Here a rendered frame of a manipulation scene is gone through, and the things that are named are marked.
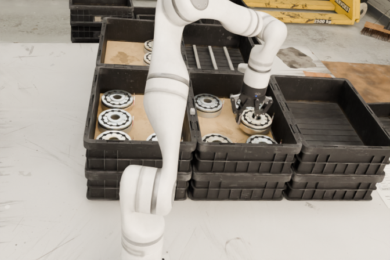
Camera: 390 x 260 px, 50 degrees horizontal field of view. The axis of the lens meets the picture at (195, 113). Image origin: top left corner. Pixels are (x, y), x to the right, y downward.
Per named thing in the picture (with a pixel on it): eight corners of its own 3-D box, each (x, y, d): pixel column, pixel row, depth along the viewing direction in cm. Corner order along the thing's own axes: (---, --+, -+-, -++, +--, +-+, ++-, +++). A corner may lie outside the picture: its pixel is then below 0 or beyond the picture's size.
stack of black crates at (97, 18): (127, 49, 318) (129, -9, 292) (132, 69, 295) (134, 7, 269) (72, 49, 308) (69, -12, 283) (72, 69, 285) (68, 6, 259)
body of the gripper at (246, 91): (244, 85, 123) (238, 111, 128) (272, 87, 124) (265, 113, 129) (239, 72, 129) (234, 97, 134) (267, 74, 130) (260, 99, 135)
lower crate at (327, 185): (373, 204, 135) (387, 177, 128) (284, 203, 131) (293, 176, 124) (328, 127, 167) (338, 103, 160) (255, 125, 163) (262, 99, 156)
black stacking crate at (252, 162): (292, 178, 124) (302, 148, 118) (192, 177, 120) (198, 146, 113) (261, 102, 156) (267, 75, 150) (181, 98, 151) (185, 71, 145)
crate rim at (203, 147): (302, 154, 119) (304, 147, 117) (197, 151, 114) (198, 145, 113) (267, 79, 151) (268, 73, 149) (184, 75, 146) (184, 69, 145)
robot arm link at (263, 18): (269, 13, 121) (237, 1, 112) (291, 25, 116) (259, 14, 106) (257, 35, 124) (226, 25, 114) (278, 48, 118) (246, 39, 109)
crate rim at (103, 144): (196, 151, 114) (197, 145, 113) (82, 149, 109) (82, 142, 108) (184, 75, 146) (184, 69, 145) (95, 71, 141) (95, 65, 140)
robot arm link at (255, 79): (264, 69, 133) (269, 52, 130) (273, 89, 124) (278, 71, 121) (237, 68, 132) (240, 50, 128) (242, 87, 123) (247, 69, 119)
